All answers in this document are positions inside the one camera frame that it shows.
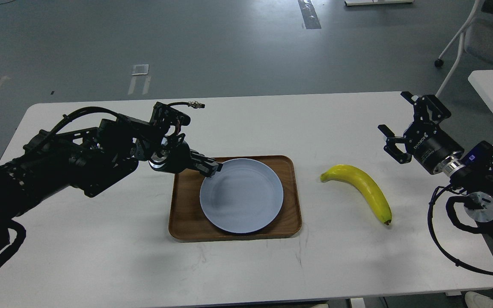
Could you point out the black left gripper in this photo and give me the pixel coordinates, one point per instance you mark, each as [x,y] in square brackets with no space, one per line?
[177,159]

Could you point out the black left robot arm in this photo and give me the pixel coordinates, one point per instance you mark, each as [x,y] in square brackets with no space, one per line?
[92,149]

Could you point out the yellow banana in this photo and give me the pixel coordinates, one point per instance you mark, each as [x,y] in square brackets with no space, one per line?
[366,185]

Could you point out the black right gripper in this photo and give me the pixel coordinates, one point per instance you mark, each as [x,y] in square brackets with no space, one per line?
[429,147]

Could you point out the white shoe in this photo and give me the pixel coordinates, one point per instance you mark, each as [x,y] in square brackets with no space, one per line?
[476,300]

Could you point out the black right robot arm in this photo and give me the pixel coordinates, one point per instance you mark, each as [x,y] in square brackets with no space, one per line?
[470,173]

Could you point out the light blue plate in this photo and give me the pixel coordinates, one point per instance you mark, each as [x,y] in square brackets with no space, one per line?
[244,197]

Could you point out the white office chair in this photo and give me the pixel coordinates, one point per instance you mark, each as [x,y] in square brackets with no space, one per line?
[475,37]

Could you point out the brown wooden tray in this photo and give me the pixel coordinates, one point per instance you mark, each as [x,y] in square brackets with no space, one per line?
[187,222]

